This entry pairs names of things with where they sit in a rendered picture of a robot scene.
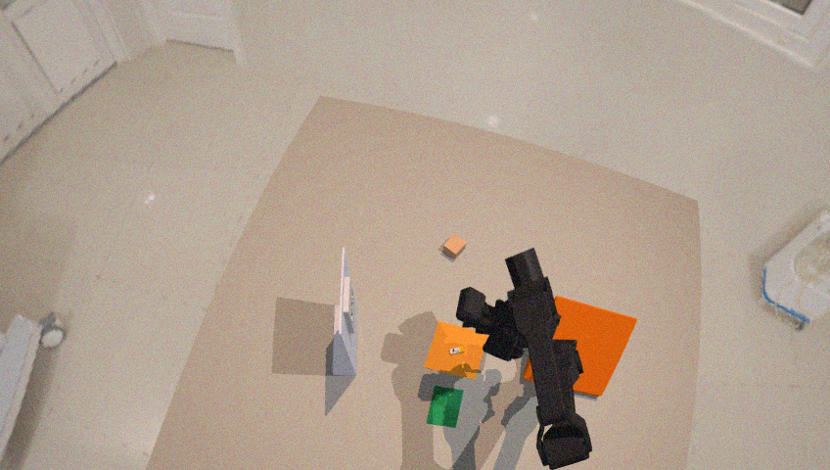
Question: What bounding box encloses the orange square mat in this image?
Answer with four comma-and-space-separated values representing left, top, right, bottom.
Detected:
424, 322, 487, 380

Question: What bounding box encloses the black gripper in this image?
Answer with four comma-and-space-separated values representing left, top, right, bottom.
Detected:
456, 287, 509, 335

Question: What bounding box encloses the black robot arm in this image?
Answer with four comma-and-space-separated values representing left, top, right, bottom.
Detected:
483, 248, 592, 470

